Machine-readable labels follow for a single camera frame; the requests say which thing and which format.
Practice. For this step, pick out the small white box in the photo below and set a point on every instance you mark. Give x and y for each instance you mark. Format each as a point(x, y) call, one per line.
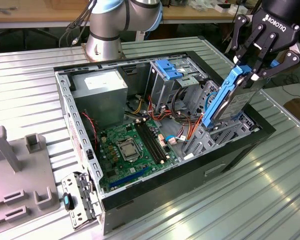
point(232, 10)
point(222, 8)

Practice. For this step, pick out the black open PC case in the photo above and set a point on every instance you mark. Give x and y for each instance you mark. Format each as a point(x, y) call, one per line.
point(165, 190)

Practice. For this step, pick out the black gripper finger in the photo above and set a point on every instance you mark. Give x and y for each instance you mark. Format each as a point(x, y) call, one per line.
point(237, 32)
point(270, 45)

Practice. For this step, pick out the black office chair base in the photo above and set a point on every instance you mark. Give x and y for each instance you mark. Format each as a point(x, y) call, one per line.
point(50, 36)

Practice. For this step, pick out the grey power supply unit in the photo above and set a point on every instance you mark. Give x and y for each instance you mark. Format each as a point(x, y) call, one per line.
point(102, 105)

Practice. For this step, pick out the hard disk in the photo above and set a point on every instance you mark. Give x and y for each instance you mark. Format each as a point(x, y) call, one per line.
point(236, 102)

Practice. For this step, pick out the blue plastic drive latch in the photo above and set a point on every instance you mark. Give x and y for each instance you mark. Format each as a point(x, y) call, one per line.
point(168, 68)

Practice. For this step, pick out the grey metal disk bay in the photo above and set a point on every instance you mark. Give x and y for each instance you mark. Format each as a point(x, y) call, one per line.
point(205, 146)

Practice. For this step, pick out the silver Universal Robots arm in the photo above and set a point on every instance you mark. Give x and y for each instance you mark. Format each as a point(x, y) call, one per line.
point(102, 47)

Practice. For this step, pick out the brown square base plate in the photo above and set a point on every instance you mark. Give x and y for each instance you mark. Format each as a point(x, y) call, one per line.
point(84, 48)

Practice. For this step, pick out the silver hinged expansion bracket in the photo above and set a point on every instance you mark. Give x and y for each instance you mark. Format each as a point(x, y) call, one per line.
point(72, 180)

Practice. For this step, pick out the grey metal drive cage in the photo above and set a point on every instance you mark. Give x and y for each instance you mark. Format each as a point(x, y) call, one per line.
point(162, 87)

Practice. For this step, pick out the long wooden desk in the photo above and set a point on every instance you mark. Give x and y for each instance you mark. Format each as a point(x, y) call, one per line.
point(45, 17)

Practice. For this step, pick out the black plastic case clip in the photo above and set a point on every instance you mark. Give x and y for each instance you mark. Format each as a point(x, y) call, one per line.
point(89, 154)

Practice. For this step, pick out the blue expansion slot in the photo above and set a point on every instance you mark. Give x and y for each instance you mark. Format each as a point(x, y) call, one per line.
point(130, 178)

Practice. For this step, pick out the black RAM slot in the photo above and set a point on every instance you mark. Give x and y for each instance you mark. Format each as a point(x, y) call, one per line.
point(153, 141)
point(147, 145)

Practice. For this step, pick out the brown cardboard box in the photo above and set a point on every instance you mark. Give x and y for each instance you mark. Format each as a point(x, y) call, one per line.
point(298, 107)

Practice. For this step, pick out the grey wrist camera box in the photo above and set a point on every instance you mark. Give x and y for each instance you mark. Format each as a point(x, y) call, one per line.
point(298, 50)

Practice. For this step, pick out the silver CPU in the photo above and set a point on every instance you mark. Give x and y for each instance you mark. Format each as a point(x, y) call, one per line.
point(129, 150)

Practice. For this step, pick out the green motherboard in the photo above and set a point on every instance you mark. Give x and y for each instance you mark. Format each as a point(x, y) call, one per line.
point(120, 171)

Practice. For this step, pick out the CPU socket metal frame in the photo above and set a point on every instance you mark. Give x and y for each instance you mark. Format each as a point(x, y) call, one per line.
point(120, 144)

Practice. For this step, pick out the white labelled box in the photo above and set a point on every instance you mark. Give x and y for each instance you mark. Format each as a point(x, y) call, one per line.
point(140, 35)

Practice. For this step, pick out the grey parts rack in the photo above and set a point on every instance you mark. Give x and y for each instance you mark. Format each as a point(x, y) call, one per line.
point(27, 170)

